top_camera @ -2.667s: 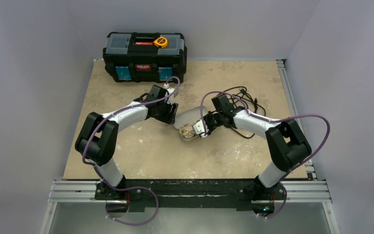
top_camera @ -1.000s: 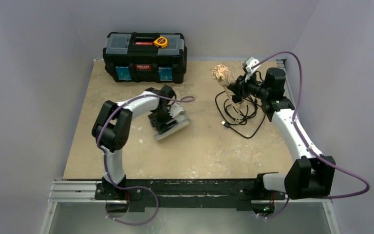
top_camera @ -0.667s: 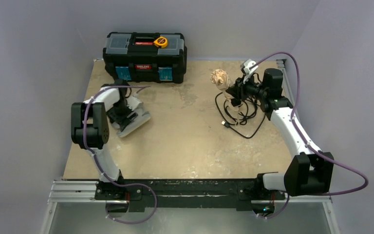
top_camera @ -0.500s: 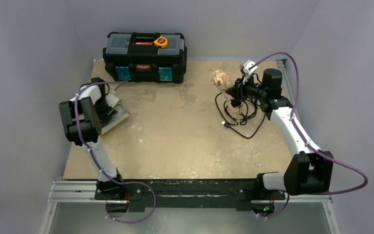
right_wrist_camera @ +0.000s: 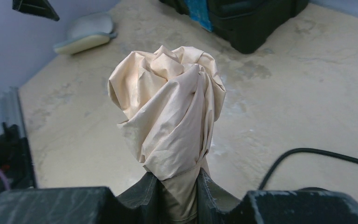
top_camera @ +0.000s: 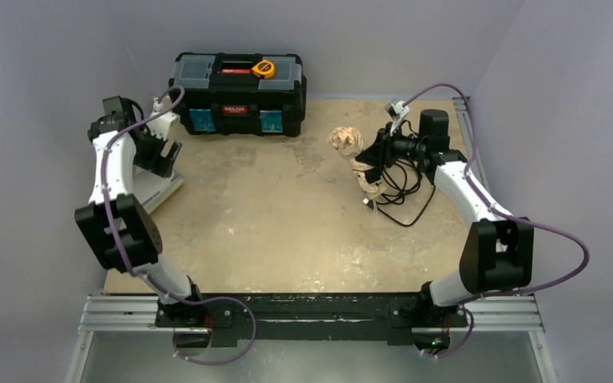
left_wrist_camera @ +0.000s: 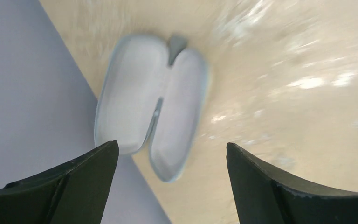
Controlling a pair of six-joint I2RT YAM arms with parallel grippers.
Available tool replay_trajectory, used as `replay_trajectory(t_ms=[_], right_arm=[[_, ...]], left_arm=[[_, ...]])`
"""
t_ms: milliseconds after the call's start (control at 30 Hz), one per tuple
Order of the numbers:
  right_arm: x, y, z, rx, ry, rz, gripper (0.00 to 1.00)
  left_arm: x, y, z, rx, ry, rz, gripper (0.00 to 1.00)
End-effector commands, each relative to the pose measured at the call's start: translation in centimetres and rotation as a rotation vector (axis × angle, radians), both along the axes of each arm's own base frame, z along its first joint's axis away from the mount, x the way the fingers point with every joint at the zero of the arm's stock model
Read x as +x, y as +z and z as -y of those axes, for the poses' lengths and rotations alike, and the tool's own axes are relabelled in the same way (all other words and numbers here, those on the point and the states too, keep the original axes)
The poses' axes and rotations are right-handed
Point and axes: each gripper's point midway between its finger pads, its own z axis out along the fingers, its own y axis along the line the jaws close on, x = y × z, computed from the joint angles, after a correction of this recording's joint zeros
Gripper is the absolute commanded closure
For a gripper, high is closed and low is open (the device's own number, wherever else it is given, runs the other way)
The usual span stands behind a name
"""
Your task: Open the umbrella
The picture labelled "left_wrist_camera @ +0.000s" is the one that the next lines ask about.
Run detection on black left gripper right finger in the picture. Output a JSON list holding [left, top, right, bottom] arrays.
[[226, 143, 358, 224]]

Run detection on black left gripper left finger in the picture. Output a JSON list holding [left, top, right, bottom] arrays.
[[0, 141, 119, 224]]

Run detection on beige umbrella case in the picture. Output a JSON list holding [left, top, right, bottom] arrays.
[[94, 33, 210, 182]]

